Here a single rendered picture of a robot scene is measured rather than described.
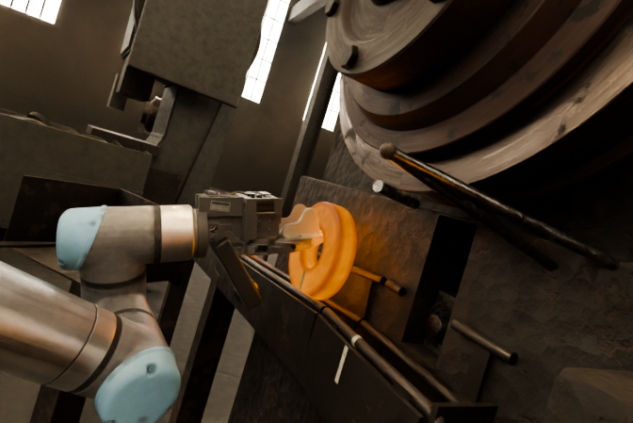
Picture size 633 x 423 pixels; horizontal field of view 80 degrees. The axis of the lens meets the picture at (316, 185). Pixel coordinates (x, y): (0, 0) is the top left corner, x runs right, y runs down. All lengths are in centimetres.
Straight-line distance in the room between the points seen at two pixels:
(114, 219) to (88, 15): 1021
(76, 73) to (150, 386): 1014
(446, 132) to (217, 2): 284
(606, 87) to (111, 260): 50
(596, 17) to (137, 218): 48
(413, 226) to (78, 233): 41
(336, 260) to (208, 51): 261
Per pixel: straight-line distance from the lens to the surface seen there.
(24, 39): 1070
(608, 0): 33
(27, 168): 272
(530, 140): 33
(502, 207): 33
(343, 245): 55
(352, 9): 50
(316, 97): 744
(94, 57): 1048
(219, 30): 308
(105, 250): 51
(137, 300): 53
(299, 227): 57
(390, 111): 41
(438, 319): 50
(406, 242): 54
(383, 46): 37
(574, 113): 32
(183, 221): 51
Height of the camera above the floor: 86
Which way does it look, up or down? level
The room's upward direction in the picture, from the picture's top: 17 degrees clockwise
